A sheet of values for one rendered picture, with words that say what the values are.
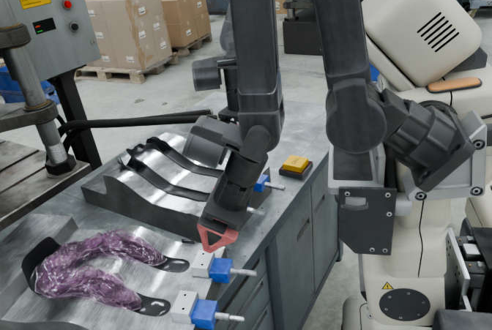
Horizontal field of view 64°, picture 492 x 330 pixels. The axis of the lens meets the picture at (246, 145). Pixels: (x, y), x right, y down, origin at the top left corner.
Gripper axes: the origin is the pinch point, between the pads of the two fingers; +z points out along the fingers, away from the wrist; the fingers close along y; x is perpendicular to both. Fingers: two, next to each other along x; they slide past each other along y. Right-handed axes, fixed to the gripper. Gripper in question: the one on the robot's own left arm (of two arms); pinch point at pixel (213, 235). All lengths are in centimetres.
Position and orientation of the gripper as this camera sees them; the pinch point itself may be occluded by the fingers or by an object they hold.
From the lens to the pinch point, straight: 73.7
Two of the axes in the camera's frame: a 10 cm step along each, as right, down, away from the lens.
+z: -3.5, 7.8, 5.2
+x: 9.2, 3.9, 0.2
